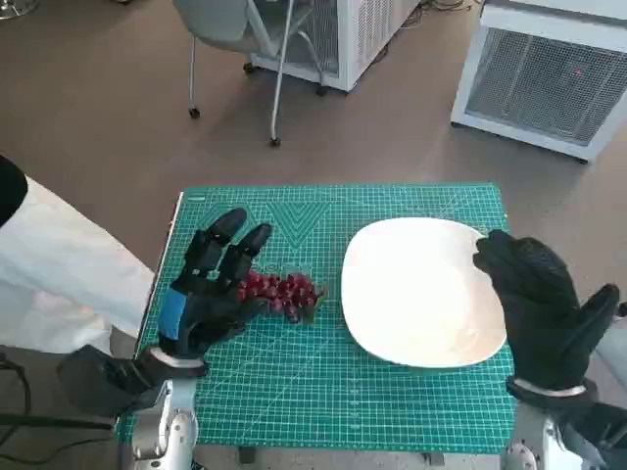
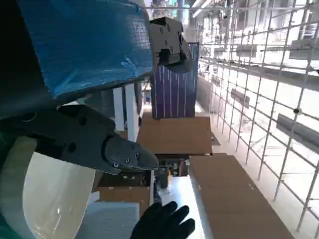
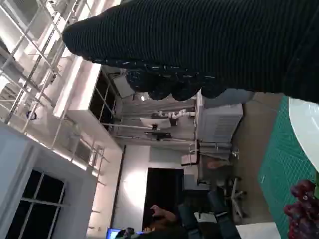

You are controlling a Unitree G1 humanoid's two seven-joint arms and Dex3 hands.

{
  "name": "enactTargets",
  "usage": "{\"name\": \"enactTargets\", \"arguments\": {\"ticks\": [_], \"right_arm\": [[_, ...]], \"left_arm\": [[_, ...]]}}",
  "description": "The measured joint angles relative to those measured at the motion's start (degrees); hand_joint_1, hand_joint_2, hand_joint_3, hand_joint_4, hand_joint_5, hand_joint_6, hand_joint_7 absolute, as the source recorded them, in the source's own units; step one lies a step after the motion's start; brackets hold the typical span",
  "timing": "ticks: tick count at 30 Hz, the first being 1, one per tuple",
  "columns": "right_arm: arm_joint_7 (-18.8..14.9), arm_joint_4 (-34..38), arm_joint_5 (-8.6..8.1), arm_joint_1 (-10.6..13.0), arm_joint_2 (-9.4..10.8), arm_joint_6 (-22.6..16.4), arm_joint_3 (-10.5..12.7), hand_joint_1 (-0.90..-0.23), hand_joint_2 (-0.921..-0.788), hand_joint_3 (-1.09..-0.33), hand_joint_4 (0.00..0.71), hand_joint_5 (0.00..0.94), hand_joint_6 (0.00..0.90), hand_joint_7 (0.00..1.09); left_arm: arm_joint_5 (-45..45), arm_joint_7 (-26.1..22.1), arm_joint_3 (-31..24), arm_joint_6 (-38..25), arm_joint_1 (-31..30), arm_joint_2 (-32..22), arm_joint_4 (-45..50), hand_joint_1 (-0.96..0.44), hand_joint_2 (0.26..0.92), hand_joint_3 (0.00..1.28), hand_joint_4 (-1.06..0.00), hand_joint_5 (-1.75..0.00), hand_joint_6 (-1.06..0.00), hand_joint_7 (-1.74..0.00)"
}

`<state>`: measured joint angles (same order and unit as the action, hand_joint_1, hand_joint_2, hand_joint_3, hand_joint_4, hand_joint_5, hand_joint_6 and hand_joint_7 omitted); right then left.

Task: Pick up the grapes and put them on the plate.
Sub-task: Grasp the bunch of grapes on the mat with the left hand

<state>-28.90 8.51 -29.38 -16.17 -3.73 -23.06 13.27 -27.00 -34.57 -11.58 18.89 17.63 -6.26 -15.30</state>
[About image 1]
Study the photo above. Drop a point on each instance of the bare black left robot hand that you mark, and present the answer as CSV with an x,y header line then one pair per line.
x,y
215,274

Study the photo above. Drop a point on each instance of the grey chair on castors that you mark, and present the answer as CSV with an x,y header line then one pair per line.
x,y
220,19

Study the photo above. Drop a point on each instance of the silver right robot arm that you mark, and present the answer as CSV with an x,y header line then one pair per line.
x,y
531,431

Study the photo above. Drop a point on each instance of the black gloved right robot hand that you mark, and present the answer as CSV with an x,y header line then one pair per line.
x,y
539,303

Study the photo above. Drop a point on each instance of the red toy grape bunch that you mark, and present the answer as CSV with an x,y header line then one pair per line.
x,y
281,291

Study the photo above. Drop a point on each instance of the silver stool base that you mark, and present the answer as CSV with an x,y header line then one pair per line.
x,y
10,7

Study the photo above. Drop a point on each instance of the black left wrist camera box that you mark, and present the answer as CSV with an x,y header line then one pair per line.
x,y
103,379

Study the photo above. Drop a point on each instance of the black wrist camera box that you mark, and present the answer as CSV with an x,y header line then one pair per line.
x,y
600,436
103,379

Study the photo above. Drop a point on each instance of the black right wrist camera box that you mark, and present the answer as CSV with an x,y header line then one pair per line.
x,y
600,436

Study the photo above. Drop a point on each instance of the white square plate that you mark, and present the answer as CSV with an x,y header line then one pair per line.
x,y
416,294

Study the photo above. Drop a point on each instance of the white mesh cabinet on castors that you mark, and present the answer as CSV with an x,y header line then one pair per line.
x,y
362,34

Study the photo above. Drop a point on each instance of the green cutting mat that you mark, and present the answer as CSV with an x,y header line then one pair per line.
x,y
303,382

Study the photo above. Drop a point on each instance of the large white mesh cabinet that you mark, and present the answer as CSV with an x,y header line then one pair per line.
x,y
539,73

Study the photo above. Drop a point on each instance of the person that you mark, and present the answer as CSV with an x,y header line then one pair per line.
x,y
63,264

